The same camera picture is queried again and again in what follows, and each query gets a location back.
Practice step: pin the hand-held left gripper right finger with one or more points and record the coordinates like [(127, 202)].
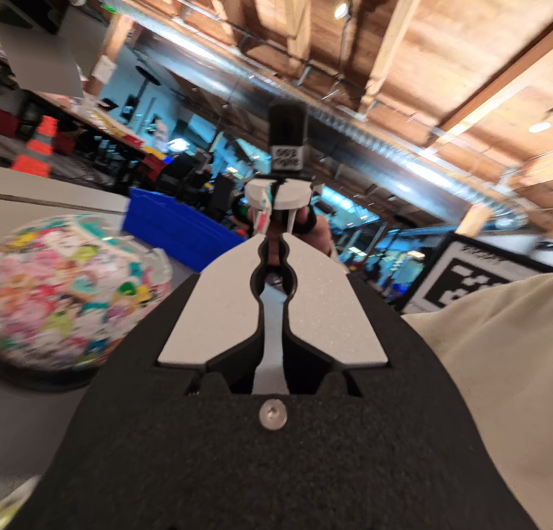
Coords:
[(337, 314)]

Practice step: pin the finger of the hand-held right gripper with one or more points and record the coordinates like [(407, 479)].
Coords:
[(255, 195), (293, 195)]

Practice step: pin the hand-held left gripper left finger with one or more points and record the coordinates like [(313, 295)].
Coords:
[(207, 314)]

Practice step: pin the colourful joined puzzle pieces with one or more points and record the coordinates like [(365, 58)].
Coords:
[(262, 221)]

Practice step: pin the colourful puzzle ball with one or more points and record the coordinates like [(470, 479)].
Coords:
[(73, 292)]

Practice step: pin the black ball stand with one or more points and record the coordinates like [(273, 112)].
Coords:
[(43, 378)]

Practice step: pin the person's right hand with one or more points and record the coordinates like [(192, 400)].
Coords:
[(319, 236)]

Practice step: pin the blue plastic bin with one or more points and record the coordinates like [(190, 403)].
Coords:
[(181, 231)]

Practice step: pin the round ceiling lamp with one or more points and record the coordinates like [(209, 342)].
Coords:
[(540, 127), (341, 10)]

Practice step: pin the framed tag poster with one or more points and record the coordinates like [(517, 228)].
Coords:
[(475, 279)]

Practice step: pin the red plastic bin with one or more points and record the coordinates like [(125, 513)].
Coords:
[(65, 143), (8, 123)]

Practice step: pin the orange and grey traffic cone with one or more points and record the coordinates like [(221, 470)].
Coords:
[(39, 149)]

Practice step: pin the silver ventilation duct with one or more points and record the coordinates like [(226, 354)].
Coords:
[(242, 84), (410, 167)]

